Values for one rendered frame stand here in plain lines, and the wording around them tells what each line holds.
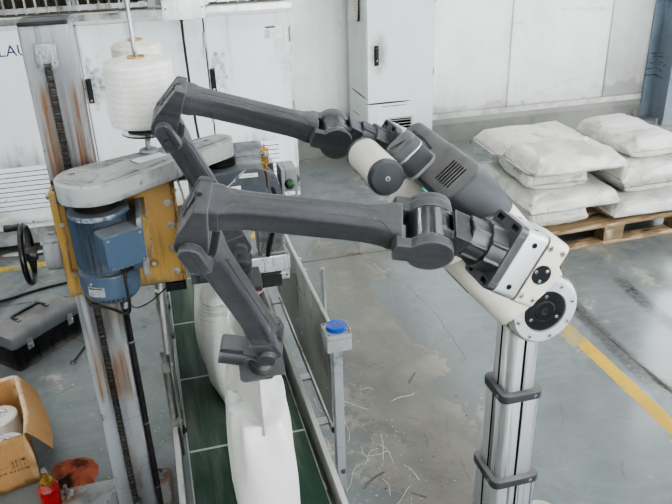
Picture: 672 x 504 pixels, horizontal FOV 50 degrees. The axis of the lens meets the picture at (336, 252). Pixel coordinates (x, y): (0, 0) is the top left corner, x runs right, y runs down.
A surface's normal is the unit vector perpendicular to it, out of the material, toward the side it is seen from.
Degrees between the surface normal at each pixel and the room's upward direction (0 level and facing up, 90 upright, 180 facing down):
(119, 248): 90
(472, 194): 66
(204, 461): 0
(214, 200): 30
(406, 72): 90
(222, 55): 90
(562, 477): 0
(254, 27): 90
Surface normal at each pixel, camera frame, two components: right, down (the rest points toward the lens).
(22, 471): 0.48, 0.34
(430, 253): -0.04, 0.82
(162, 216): 0.25, 0.41
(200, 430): -0.03, -0.90
